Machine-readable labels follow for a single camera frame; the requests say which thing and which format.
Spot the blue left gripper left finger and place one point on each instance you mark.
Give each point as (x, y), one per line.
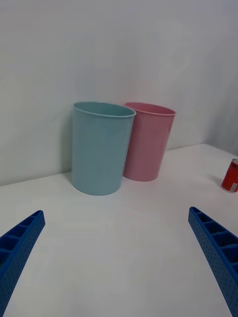
(17, 247)

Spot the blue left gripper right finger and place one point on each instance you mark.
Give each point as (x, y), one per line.
(218, 250)

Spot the red drink can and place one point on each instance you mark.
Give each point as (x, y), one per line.
(230, 177)

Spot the pale blue plastic bin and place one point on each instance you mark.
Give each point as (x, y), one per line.
(99, 153)

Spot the pink plastic bin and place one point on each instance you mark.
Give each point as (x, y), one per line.
(148, 146)

